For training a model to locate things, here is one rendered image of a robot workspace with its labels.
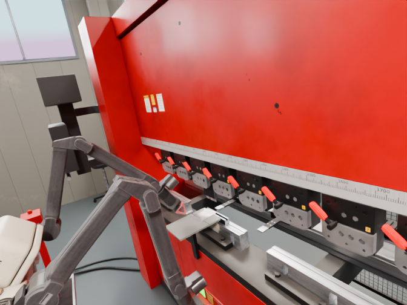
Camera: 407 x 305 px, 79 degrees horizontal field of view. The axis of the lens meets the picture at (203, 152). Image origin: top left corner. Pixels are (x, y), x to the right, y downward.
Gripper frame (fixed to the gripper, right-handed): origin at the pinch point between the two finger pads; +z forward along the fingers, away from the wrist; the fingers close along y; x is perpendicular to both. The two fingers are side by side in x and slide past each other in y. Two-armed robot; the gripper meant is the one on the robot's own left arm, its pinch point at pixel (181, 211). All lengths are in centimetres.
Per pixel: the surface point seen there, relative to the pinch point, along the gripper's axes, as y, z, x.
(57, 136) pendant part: 97, -59, 12
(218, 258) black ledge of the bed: -22.2, 20.0, 6.7
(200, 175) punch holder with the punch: -1.6, -6.6, -21.2
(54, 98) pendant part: 99, -79, -7
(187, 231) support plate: -7.3, 5.5, 6.4
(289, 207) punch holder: -60, -7, -21
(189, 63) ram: -7, -56, -52
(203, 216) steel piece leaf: -1.4, 13.0, -5.9
